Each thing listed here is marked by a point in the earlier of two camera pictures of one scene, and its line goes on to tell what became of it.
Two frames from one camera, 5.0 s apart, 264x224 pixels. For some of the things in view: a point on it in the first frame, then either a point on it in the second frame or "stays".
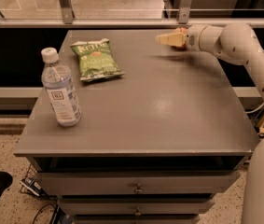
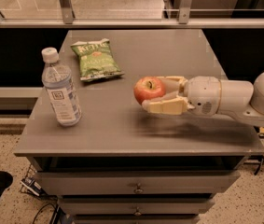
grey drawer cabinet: (162, 132) stays
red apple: (182, 31) -> (148, 88)
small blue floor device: (29, 184) stays
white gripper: (192, 37) -> (203, 93)
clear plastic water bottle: (58, 81) stays
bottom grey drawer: (135, 218) stays
